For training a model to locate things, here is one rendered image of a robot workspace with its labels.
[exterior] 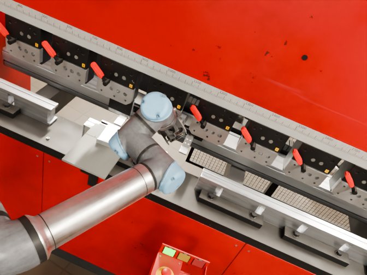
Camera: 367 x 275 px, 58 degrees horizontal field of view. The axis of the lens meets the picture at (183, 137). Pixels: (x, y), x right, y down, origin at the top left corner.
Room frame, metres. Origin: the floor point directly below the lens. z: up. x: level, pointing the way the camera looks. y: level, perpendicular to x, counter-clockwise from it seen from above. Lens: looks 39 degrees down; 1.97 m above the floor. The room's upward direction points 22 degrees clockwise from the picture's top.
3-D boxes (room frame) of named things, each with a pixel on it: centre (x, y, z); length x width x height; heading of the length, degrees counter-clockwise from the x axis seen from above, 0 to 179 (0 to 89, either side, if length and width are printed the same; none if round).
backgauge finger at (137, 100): (1.25, 0.29, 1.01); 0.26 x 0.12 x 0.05; 177
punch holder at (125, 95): (1.09, 0.32, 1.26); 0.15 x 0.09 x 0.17; 87
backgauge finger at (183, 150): (1.23, -0.03, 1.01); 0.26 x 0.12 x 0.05; 177
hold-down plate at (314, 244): (0.98, -0.71, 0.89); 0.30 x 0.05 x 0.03; 87
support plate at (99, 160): (0.94, 0.30, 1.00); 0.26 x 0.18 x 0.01; 177
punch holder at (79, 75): (1.10, 0.52, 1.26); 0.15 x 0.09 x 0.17; 87
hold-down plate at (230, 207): (1.00, -0.31, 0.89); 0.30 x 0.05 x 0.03; 87
